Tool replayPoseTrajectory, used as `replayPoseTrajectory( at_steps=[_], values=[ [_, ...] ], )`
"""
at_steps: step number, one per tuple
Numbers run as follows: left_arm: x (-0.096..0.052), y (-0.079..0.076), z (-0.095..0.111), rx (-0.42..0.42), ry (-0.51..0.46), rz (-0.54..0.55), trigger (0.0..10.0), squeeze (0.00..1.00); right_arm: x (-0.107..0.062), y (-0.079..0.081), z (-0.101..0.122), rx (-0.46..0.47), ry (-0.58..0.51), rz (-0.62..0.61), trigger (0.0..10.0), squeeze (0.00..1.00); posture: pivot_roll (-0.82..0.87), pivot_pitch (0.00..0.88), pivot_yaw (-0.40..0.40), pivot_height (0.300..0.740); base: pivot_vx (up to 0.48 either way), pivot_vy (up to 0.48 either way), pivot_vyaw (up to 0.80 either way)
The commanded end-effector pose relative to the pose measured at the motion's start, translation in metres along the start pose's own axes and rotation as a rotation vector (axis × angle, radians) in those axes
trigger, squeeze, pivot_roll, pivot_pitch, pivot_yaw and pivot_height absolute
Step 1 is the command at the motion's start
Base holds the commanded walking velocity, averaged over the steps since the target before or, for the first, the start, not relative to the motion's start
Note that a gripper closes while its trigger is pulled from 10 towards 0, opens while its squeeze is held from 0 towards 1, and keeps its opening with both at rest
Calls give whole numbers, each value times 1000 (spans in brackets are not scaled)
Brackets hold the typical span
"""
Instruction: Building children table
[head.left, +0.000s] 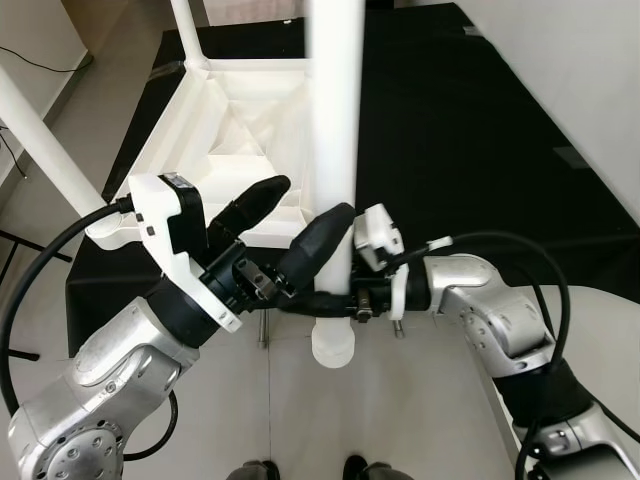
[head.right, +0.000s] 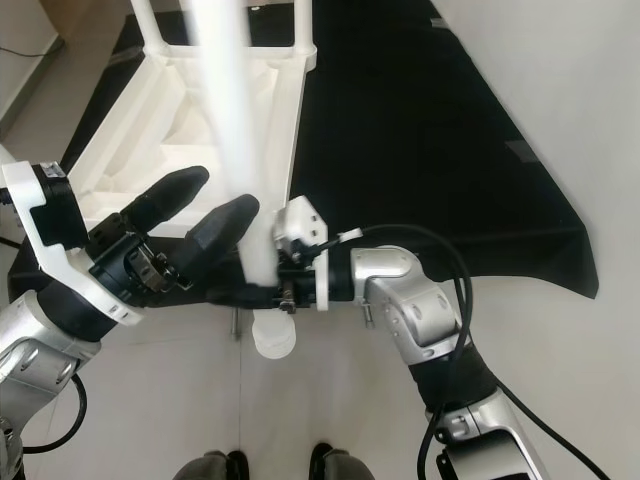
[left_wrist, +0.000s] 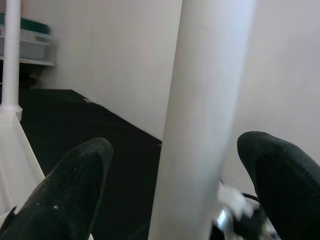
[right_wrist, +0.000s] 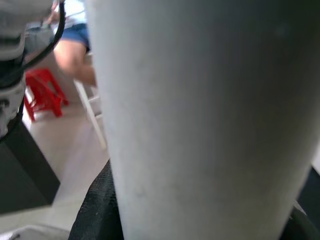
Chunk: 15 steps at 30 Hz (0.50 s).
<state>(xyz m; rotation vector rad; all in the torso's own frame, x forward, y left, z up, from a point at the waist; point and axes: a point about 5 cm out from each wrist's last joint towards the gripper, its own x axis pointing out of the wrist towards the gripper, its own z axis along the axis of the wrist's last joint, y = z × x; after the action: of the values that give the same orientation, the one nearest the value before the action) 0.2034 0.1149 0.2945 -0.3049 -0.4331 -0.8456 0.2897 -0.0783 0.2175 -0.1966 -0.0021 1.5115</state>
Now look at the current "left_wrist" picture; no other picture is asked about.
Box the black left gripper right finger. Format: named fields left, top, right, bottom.
left=236, top=131, right=320, bottom=240

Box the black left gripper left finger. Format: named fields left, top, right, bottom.
left=0, top=136, right=114, bottom=240

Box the white plastic table leg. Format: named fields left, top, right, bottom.
left=0, top=0, right=23, bottom=113
left=147, top=0, right=258, bottom=240

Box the black tablecloth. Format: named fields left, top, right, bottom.
left=18, top=88, right=163, bottom=240

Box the clear plastic storage drawer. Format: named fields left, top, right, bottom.
left=0, top=12, right=56, bottom=67

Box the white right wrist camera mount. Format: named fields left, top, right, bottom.
left=216, top=179, right=255, bottom=221

